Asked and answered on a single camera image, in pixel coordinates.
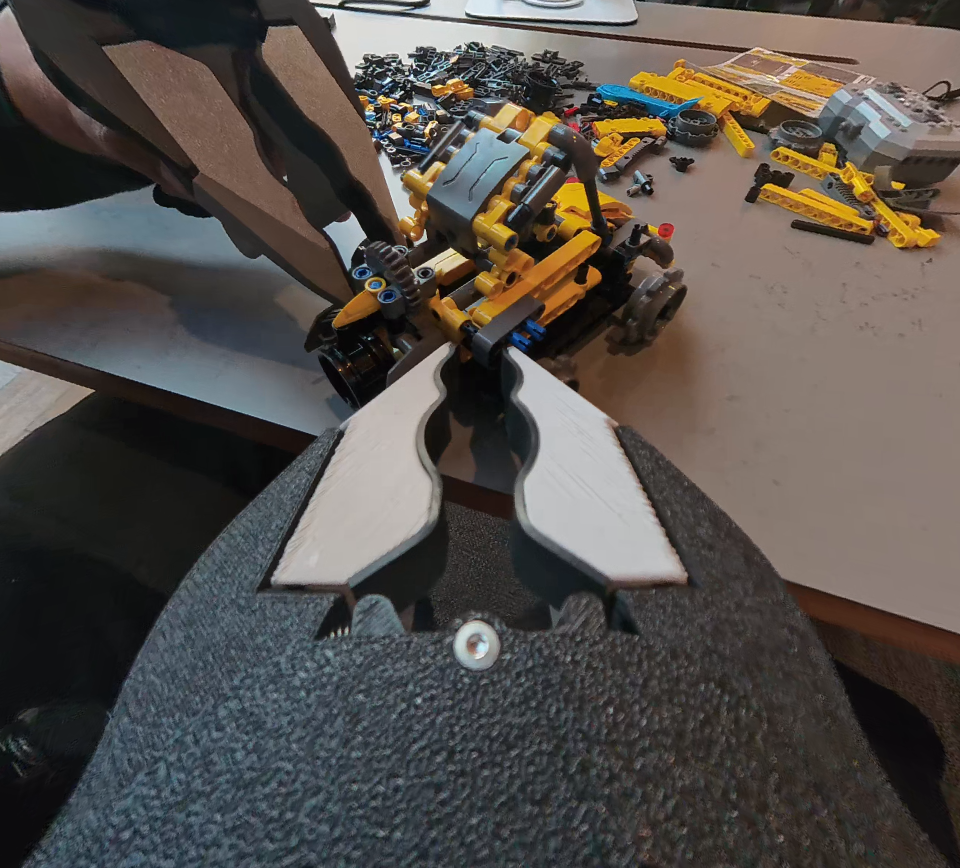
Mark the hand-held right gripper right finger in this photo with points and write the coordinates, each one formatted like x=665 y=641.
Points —
x=600 y=493

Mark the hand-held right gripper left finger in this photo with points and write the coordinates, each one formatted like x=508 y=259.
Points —
x=367 y=493

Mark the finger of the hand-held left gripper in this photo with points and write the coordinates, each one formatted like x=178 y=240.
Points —
x=322 y=103
x=210 y=155

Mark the yellow toy vehicle model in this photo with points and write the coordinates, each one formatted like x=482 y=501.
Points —
x=480 y=193

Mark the dark grey beam blue pins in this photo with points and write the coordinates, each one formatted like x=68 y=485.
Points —
x=499 y=328

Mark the grey desk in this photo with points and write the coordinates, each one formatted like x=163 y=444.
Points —
x=750 y=20
x=787 y=395

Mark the person's left hand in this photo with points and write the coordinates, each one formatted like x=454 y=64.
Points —
x=67 y=125

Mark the pile of small bricks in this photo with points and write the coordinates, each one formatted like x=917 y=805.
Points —
x=465 y=69

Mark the black wheel rim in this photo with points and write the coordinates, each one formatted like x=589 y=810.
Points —
x=541 y=88

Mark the yellow beam with grey rack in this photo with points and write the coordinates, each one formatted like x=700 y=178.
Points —
x=626 y=152

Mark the yellow curved panel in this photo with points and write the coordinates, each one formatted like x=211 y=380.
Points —
x=630 y=127

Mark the grey black pin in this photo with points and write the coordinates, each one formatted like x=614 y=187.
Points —
x=641 y=185

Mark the blue brick separator tool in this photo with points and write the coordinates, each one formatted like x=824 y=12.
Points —
x=645 y=101

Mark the small black connector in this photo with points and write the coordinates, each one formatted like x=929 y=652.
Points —
x=681 y=164

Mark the yellow beam assembly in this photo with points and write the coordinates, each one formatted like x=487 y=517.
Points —
x=817 y=204

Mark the grey wheel hub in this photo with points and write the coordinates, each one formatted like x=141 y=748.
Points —
x=795 y=138
x=694 y=128

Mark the heap of yellow long beams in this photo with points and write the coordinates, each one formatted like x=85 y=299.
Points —
x=705 y=95

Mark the sticker sheet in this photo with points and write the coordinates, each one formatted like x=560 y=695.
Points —
x=787 y=69

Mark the light grey motor block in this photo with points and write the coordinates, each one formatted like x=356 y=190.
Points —
x=885 y=125

